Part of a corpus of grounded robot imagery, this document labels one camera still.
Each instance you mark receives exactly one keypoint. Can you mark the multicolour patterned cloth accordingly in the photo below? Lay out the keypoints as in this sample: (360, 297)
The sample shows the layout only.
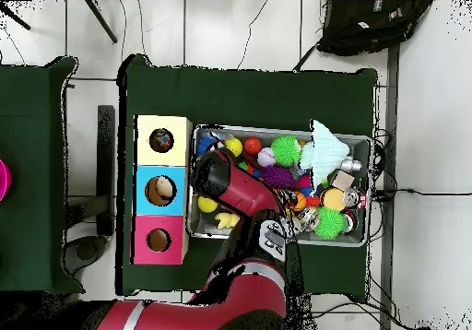
(161, 140)

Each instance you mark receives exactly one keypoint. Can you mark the mint green cloth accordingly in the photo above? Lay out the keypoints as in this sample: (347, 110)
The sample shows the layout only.
(324, 153)

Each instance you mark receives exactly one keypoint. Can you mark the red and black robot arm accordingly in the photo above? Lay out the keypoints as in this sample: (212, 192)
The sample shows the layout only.
(243, 193)

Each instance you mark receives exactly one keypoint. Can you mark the wooden box with three holes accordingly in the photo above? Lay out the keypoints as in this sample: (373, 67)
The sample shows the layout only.
(177, 153)

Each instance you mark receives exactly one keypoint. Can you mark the blue spiky ball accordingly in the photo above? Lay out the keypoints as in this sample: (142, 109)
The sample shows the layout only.
(202, 145)

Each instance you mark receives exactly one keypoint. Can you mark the purple spiky ball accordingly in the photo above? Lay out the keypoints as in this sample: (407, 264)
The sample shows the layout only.
(279, 178)

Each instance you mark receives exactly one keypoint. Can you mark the green spiky ball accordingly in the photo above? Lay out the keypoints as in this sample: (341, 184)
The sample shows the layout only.
(285, 150)
(329, 223)

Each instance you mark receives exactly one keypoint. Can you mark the black flat panel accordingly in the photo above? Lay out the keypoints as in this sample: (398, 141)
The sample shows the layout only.
(106, 160)

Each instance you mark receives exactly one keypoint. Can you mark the grey stand base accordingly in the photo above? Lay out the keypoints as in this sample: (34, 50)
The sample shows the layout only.
(86, 250)

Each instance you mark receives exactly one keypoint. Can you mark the black backpack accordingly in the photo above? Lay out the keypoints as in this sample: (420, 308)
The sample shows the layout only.
(368, 27)

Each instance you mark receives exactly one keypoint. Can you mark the black rod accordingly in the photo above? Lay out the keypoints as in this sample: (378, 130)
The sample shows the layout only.
(101, 22)
(14, 17)

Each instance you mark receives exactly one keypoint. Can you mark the green cloth side table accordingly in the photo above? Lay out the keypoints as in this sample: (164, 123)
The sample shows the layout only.
(29, 160)

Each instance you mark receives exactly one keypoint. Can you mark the pink round object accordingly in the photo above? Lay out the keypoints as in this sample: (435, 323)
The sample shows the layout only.
(3, 180)

